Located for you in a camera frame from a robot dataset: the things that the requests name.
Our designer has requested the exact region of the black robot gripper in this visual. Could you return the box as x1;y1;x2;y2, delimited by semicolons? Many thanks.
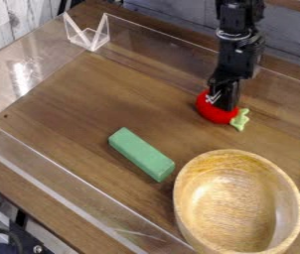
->
206;31;265;111

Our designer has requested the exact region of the red plush strawberry toy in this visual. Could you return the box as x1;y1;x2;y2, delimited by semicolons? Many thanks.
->
196;90;249;131

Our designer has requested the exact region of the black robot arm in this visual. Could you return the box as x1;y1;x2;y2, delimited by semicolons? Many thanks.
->
208;0;265;111

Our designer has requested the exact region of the green rectangular block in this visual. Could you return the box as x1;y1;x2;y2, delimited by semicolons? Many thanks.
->
107;127;176;183

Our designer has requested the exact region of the wooden oval bowl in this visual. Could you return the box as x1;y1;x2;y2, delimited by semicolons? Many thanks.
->
173;149;300;254

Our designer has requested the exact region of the black clamp with bolt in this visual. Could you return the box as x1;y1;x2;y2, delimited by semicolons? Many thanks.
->
10;221;55;254

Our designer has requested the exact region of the clear acrylic corner bracket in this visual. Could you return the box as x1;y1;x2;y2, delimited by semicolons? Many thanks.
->
63;13;110;52

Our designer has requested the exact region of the clear acrylic front wall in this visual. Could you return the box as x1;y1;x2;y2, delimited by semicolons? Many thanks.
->
0;129;194;254

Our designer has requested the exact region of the black cable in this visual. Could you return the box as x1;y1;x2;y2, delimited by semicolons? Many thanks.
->
0;226;26;254

